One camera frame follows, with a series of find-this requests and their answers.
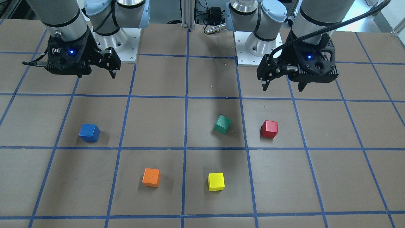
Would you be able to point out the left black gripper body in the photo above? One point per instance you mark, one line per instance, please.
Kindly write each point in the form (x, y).
(288, 54)

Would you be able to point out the green wooden block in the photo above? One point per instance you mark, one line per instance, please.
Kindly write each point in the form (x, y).
(222, 124)

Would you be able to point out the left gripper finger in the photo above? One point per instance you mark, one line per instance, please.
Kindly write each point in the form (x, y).
(301, 86)
(269, 69)

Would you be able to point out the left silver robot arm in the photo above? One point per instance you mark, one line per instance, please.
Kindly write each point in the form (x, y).
(265, 18)

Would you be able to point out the yellow wooden block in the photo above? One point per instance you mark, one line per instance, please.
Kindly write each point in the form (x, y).
(216, 181)

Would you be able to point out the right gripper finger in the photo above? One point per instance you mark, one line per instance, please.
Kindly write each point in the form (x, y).
(107, 59)

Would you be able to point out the blue wooden block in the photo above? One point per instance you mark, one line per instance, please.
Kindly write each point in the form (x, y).
(89, 132)

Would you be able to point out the orange wooden block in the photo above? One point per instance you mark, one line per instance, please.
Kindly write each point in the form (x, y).
(151, 177)

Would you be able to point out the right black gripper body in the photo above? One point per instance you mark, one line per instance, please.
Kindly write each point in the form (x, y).
(92, 50)

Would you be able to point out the red wooden block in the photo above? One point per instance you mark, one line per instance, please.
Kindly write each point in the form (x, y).
(269, 129)

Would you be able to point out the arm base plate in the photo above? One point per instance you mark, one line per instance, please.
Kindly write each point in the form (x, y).
(125, 42)
(250, 53)

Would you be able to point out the aluminium frame post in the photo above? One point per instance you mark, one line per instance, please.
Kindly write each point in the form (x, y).
(188, 14)

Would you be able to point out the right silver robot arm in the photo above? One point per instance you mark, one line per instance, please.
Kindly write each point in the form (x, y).
(104, 17)

